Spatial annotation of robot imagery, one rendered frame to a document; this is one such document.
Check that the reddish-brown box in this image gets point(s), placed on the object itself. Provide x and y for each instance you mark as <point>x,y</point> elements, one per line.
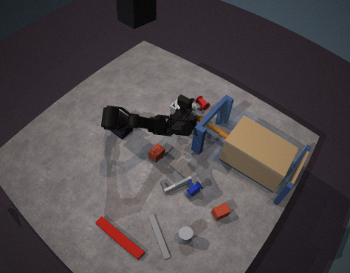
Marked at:
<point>156,153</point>
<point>220,211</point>

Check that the l-shaped crank handle with blue knob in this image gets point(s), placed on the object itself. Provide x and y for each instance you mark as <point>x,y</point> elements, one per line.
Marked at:
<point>191,191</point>

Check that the red flat bar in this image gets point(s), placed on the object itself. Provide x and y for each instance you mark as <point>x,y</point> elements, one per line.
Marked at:
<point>120,238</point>

